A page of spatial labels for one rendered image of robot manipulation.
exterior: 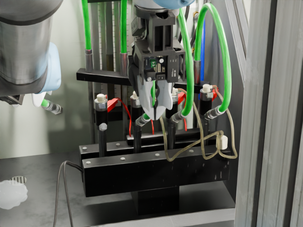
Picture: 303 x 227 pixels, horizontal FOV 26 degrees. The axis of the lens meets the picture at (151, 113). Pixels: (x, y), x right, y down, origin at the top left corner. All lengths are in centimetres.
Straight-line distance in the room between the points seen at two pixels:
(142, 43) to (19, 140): 80
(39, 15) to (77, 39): 101
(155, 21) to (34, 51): 26
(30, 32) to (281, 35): 38
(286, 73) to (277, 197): 9
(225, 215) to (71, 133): 59
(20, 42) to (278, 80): 41
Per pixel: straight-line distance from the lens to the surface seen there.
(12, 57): 83
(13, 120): 176
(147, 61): 104
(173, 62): 104
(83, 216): 157
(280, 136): 44
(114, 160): 148
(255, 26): 45
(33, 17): 67
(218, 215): 137
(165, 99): 112
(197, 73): 154
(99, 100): 143
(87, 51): 160
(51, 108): 134
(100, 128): 145
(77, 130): 179
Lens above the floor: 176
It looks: 28 degrees down
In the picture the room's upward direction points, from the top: straight up
